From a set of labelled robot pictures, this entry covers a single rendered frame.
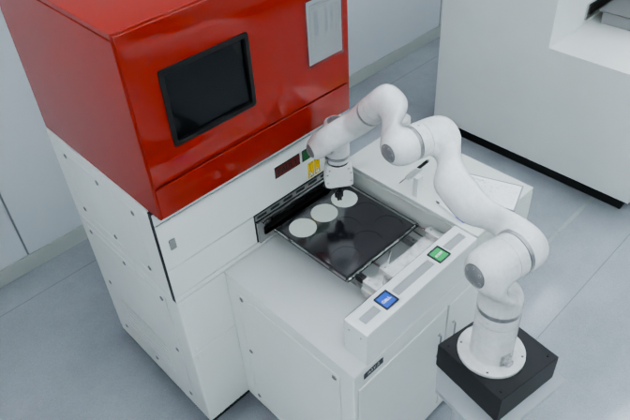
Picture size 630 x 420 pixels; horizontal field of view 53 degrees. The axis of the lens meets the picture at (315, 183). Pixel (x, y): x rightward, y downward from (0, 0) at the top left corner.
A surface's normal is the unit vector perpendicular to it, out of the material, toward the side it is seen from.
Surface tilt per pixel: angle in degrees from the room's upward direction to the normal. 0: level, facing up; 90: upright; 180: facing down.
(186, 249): 90
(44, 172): 90
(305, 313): 0
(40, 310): 0
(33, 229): 90
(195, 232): 90
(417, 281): 0
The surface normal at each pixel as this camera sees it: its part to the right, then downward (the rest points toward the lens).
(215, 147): 0.70, 0.43
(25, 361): -0.05, -0.77
